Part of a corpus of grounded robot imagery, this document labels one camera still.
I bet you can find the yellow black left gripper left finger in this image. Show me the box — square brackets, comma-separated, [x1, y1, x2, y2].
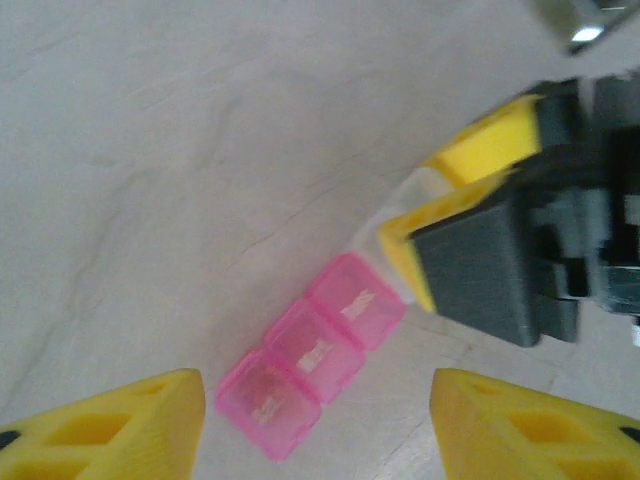
[0, 368, 207, 480]

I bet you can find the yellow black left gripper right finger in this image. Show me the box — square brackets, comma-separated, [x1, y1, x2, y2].
[431, 368, 640, 480]

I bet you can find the pink and clear pill organizer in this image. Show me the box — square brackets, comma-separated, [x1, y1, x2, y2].
[214, 167, 454, 462]

